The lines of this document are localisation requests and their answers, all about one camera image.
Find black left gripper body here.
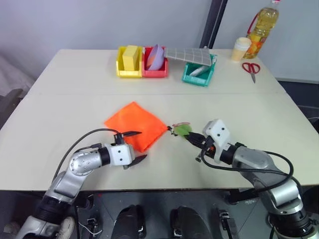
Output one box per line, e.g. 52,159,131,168
114,133,137,170

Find grey tiled mat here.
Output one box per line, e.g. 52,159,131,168
164,46,211,67

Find dark upright post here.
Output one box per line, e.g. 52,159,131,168
199,0,227,49

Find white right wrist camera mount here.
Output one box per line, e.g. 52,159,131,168
202,119,231,164

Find paper cup with lid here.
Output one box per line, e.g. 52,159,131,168
231,37,252,63

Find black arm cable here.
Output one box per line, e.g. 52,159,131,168
52,128,119,186
200,143,294,192

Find purple bowl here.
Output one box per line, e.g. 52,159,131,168
146,44,166,70

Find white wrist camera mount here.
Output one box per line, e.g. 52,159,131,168
202,119,231,164
107,144,135,166

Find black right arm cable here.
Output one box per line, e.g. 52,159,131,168
200,143,294,192

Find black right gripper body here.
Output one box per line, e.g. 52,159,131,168
195,135,216,162

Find green fluffy scrunchie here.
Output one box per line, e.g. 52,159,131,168
171,123,192,137

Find yellow sponge block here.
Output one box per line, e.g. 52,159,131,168
122,45,140,72

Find white wheel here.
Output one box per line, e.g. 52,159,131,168
58,216,75,239

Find white tube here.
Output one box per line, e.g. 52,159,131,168
189,66,209,77

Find cooking oil bottle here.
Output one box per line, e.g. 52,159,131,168
245,0,280,60

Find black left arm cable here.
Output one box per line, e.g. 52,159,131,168
52,128,119,186

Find red handled scissors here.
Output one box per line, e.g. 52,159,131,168
241,62,260,84

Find dark rounded shape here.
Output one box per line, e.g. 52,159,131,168
113,204,145,239
170,205,212,239

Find orange cloth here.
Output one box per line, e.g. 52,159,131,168
104,101,168,153

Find teal plastic bin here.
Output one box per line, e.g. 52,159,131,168
181,53,218,87

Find red plastic bin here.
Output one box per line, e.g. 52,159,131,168
141,46,169,79

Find yellow plastic bin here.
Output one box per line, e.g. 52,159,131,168
116,45,143,79

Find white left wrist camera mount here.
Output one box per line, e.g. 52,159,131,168
107,144,135,166

